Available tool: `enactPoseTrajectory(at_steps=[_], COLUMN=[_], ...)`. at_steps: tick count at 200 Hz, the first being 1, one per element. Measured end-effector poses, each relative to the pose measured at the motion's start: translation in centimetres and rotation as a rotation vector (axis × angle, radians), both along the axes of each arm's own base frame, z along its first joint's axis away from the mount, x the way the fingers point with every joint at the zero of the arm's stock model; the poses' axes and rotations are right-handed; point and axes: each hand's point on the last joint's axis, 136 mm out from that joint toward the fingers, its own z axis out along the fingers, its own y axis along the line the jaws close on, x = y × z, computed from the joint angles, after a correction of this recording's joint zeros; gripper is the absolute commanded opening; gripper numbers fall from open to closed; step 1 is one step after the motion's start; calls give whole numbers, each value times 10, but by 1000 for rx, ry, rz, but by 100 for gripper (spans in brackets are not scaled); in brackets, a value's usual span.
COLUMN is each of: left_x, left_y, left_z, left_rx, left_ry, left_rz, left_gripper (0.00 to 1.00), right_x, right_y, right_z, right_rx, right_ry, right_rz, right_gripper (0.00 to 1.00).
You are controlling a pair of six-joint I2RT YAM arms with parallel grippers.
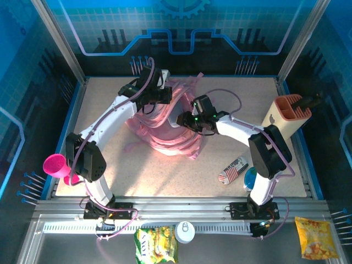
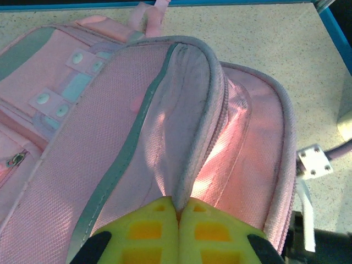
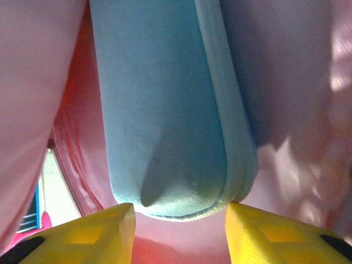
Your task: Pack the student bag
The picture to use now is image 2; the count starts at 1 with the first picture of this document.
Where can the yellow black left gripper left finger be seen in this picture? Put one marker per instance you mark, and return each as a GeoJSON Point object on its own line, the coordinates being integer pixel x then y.
{"type": "Point", "coordinates": [143, 236]}

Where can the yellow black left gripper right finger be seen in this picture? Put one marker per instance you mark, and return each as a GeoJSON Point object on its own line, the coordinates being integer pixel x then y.
{"type": "Point", "coordinates": [214, 236]}

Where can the pink student backpack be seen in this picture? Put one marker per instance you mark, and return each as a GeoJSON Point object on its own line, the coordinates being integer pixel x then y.
{"type": "Point", "coordinates": [110, 123]}

